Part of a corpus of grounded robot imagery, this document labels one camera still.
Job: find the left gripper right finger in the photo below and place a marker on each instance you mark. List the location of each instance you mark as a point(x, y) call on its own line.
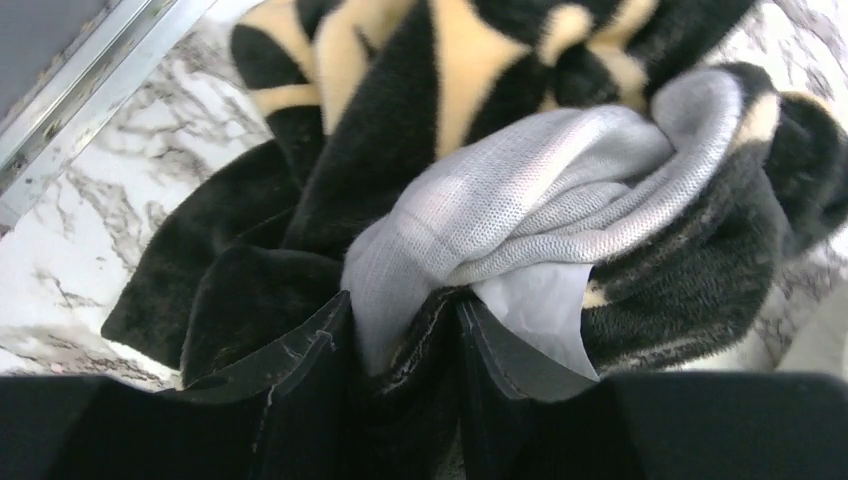
point(526, 417)

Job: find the white pillow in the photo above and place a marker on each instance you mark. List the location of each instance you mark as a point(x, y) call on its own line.
point(820, 346)

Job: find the black floral plush pillowcase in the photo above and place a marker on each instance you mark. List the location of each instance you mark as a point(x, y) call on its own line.
point(608, 197)

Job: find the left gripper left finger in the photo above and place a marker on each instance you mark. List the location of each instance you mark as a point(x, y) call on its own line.
point(275, 414)

